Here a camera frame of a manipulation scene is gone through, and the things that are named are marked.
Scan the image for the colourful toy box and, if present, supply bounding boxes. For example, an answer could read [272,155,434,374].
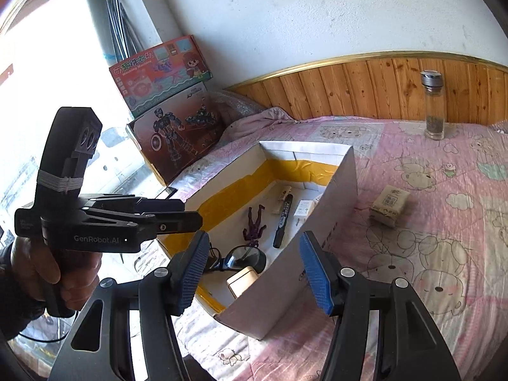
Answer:
[109,35,213,119]

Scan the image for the black marker pen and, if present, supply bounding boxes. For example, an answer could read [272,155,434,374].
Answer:
[273,194,294,249]

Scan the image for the bubble wrap sheet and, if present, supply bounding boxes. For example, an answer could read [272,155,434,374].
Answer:
[208,90,266,128]

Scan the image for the wooden headboard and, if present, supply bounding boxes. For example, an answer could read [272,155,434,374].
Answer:
[224,51,508,124]

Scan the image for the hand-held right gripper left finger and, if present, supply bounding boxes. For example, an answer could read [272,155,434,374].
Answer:
[51,230,211,381]

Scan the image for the person's left hand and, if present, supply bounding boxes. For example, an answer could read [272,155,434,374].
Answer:
[10,241,103,313]

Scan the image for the black glasses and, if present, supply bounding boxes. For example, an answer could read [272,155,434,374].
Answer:
[204,244,267,274]

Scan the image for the small white box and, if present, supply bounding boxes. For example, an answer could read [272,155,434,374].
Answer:
[294,199,316,220]

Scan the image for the purple toy figure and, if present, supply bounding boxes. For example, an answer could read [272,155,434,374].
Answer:
[243,204,267,247]

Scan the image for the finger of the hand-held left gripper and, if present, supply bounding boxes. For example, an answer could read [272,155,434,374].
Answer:
[85,208,204,235]
[79,194,186,215]

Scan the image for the small brown cardboard box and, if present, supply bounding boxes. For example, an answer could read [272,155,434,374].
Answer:
[226,267,263,299]

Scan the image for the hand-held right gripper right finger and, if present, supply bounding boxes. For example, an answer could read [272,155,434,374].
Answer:
[299,230,463,381]

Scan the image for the wall pipes and cables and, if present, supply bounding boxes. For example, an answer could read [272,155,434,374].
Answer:
[79,0,137,128]

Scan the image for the dark robot toy box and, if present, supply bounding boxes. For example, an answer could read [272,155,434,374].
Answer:
[126,81,226,186]

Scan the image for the white cardboard box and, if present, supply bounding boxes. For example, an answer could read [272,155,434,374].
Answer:
[157,141,359,341]

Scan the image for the beige tissue packet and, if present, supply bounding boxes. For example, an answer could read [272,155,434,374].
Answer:
[370,186,411,228]

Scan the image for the glass bottle with grey lid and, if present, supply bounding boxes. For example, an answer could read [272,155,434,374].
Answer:
[421,69,445,141]

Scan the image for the pink printed blanket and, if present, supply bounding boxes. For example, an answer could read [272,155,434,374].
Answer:
[131,107,508,381]

